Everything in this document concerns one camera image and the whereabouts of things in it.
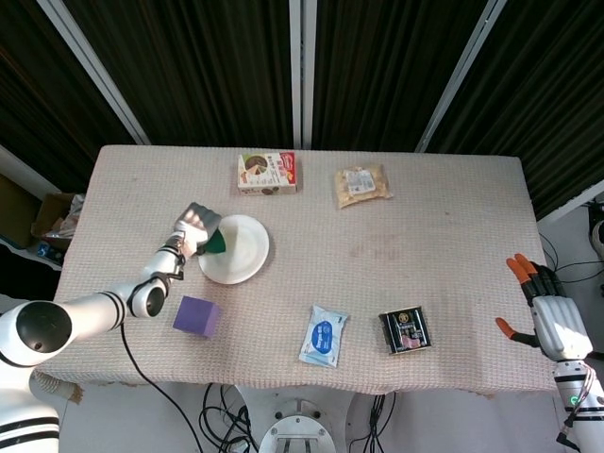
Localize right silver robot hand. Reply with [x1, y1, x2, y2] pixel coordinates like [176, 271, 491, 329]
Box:
[495, 253, 594, 362]

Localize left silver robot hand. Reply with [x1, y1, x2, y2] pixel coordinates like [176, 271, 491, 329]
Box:
[171, 201, 224, 260]

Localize green sponge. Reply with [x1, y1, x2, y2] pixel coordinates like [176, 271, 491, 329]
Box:
[196, 227, 228, 256]

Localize white round plate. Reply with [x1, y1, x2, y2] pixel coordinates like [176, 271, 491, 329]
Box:
[197, 214, 271, 286]

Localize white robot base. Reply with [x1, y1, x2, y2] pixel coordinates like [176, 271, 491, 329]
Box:
[233, 385, 363, 453]

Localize colourful printed snack box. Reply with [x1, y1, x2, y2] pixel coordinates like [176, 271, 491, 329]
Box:
[236, 150, 304, 197]

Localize purple foam cube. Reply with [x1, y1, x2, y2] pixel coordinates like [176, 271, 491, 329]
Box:
[172, 294, 222, 339]

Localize brown cardboard box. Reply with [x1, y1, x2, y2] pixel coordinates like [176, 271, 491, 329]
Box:
[30, 192, 86, 250]

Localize black meat package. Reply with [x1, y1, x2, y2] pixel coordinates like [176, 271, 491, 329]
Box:
[377, 305, 436, 356]

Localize blue wet wipes pack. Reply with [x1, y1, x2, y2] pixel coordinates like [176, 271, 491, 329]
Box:
[297, 304, 350, 369]

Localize clear bag of snacks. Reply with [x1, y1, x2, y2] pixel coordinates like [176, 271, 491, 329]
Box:
[333, 162, 395, 210]

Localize pink checkered tablecloth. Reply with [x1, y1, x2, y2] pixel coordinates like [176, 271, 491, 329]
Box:
[31, 143, 562, 397]

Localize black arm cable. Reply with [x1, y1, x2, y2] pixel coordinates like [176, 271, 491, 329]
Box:
[119, 254, 205, 453]

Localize black floor cables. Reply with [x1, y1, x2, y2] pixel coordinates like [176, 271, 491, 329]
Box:
[201, 382, 260, 453]

